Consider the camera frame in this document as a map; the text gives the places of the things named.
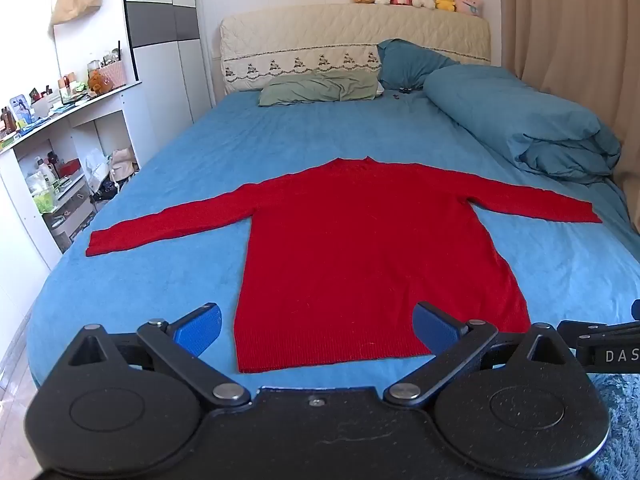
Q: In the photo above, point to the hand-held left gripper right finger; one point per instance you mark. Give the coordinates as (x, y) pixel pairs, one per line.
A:
(434, 329)

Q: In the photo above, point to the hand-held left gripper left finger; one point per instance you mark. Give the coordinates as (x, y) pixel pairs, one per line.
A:
(200, 329)

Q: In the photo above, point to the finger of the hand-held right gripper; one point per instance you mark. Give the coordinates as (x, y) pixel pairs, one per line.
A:
(590, 329)
(636, 310)

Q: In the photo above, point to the red knit sweater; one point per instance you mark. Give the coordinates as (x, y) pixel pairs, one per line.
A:
(370, 260)

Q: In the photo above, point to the blue shaggy rug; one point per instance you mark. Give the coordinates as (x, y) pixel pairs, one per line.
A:
(620, 425)

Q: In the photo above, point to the green packet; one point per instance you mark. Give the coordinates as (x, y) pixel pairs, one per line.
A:
(44, 201)

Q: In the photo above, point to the red box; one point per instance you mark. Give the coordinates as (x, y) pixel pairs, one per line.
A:
(69, 167)

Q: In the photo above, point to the white bottle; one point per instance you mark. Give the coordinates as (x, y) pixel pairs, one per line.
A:
(45, 170)

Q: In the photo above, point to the blue folded duvet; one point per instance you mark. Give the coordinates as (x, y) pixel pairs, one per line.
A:
(515, 115)

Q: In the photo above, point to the small dark hair clips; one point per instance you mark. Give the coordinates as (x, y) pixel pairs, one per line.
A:
(402, 92)

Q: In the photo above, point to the white shelf unit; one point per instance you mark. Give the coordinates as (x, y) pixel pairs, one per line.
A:
(80, 110)

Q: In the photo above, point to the orange plush toy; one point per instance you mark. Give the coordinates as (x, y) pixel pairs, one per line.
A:
(99, 82)

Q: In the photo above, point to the green pillow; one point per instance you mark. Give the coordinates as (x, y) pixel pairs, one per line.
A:
(320, 87)

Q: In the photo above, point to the blue pillow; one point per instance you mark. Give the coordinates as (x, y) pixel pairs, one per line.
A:
(410, 62)

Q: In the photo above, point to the pink storage basket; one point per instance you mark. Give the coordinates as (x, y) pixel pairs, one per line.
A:
(114, 74)

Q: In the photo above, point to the white and grey wardrobe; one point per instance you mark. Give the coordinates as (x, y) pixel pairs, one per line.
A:
(160, 60)

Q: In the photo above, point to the beige curtain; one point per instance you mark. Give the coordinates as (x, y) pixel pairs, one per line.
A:
(575, 35)

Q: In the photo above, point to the blue picture card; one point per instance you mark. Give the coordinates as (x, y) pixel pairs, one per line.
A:
(20, 109)

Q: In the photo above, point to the cream quilted headboard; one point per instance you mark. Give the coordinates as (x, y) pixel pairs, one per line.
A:
(300, 35)

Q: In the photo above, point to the pale pink square plush toy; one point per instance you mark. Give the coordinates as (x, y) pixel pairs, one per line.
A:
(469, 4)

